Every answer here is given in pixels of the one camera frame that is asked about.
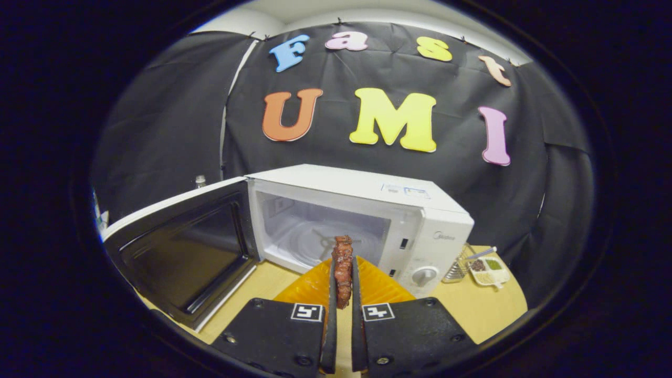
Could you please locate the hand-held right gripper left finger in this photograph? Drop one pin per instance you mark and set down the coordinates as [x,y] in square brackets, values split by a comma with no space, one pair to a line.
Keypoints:
[278,341]

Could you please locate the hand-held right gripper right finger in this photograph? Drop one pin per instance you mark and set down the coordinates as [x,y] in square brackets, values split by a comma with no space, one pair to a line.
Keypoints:
[415,341]

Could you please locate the brown meat piece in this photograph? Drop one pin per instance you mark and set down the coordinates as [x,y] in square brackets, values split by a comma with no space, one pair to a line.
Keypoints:
[343,268]

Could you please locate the white microwave oven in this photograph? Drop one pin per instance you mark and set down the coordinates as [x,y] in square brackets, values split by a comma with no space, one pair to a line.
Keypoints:
[336,194]

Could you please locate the white divided grain dish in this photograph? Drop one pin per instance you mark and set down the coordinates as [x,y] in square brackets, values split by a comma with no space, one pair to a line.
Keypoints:
[491,270]

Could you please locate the clear bottle green label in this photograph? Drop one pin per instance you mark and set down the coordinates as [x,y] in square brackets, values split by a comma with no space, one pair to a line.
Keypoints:
[200,181]

